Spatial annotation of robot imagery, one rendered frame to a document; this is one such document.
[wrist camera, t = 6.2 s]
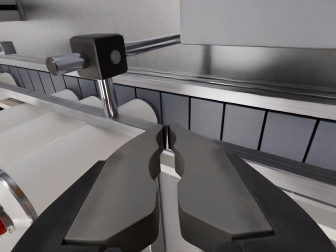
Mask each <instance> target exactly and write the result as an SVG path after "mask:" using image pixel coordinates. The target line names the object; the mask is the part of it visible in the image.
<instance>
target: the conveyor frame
mask: <svg viewBox="0 0 336 252"><path fill-rule="evenodd" d="M47 58H48V57H44V56H35V55H26V54H10V55H0V64H4V65H10V66H16V67H21V68H27V69H33V70H39V71H45V72H49V71H48V69H47V66H46V60H47ZM127 67H128V69H127V72H125V73H123V74H120V75H117V76H114V77H112V80H113V83H116V84H122V85H128V86H134V87H140V88H145V89H151V90H157V91H163V92H169V93H175V94H181V95H187V96H193V97H199V98H204V99H210V100H216V101H222V102H228V103H234V104H240V105H246V106H252V107H258V108H263V109H269V110H275V111H281V112H287V113H293V114H299V115H305V116H311V117H317V118H322V119H328V120H334V121H336V88H335V87H325V86H316V85H307V84H297V83H288V82H279V81H269V80H260V79H250V78H241V77H232V76H222V75H213V74H204V73H194V72H185V71H175V70H166V69H157V68H147V67H138V66H129V65H128V66H127ZM282 191H284V190H282ZM284 192H285V193H286V194H287V195H288V196H290V197H291V198H294V199H297V200H300V201H303V202H305V203H308V204H311V205H314V206H317V207H320V208H323V209H326V210H329V211H331V212H334V213H336V208H334V207H331V206H328V205H325V204H322V203H319V202H316V201H313V200H310V199H307V198H304V197H301V196H298V195H295V194H294V191H292V192H291V193H290V192H287V191H284Z"/></svg>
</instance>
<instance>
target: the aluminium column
mask: <svg viewBox="0 0 336 252"><path fill-rule="evenodd" d="M15 21H26V17H25V14H24V11H23V8H22V5H21V2H20V0H0V22H15Z"/></svg>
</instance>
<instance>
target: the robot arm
mask: <svg viewBox="0 0 336 252"><path fill-rule="evenodd" d="M167 141H168V149H171V151H172V152H173V153H174V164H175V172H176V173H177V174H178V175H179V176H180V178H181V179H180V180H179V182H178V184H177V195H178V216H179V225H180V233H181V236H182V238H183V239H184V240H185V241H187V242H188V243H190V244H192V245H194V246H195V247H197V248H199V249H201V250H203V251H205V252H336V247H335V245H334V244H333V243H332V241H331V240H330V239H329V237H328V236H327V235H326V234H325V232H324V231H323V230H322V229H321V228H320V226H319V225H318V224H317V223H316V222H315V221H314V220H313V219H312V217H311V216H310V215H309V214H308V213H307V212H306V211H305V210H304V209H303V208H302V207H301V206H300V205H299V204H298V203H296V202H295V201H294V200H293V199H292V198H291V197H290V196H289V195H287V194H286V193H285V192H284V191H282V190H281V189H280V188H279V187H277V186H276V185H275V184H273V183H272V182H271V181H270V180H268V179H267V178H266V177H264V176H263V175H262V174H261V173H259V172H258V171H257V170H255V169H254V168H253V167H252V166H250V165H249V164H248V163H246V162H245V161H244V160H243V159H241V158H240V157H239V156H238V155H236V154H235V153H233V154H228V153H227V152H225V151H224V150H223V149H222V148H220V147H219V146H218V145H216V144H215V143H213V142H212V141H210V140H208V139H207V138H205V137H203V136H201V135H199V134H196V133H194V132H192V131H190V130H188V129H186V128H184V127H182V126H180V125H177V124H174V123H173V124H171V125H167V126H166V125H160V124H157V125H155V126H153V127H152V128H150V129H148V130H146V131H145V132H143V133H141V134H140V135H138V136H136V137H134V138H133V139H131V140H129V141H128V142H126V143H125V144H123V145H122V146H121V147H119V148H118V149H117V150H116V151H115V152H114V153H112V154H111V155H110V156H109V157H108V158H107V159H106V160H98V161H97V162H96V163H95V164H94V165H93V166H92V167H91V168H90V169H89V170H87V171H86V172H85V173H84V174H83V175H82V176H81V177H80V178H79V179H78V180H76V181H75V182H74V183H73V184H72V185H71V186H70V187H69V188H68V189H67V190H65V191H64V192H63V193H62V194H61V195H60V196H59V197H58V198H57V199H56V200H55V201H53V202H52V203H51V204H50V205H49V206H48V207H47V208H46V209H45V210H44V211H43V212H42V213H41V214H40V215H39V216H38V217H37V219H36V220H35V221H34V222H33V223H32V224H31V225H30V227H29V228H28V229H27V230H26V231H25V233H24V234H23V235H22V236H21V238H20V239H19V240H18V242H17V243H16V244H15V246H14V247H13V249H12V250H11V252H140V251H142V250H144V249H145V248H147V247H148V246H150V245H151V244H153V243H154V242H155V241H156V239H157V238H158V235H159V222H160V209H159V199H158V189H157V184H156V183H155V179H156V178H157V176H158V175H159V174H160V173H161V164H160V154H161V153H162V152H163V151H164V150H166V147H167Z"/></svg>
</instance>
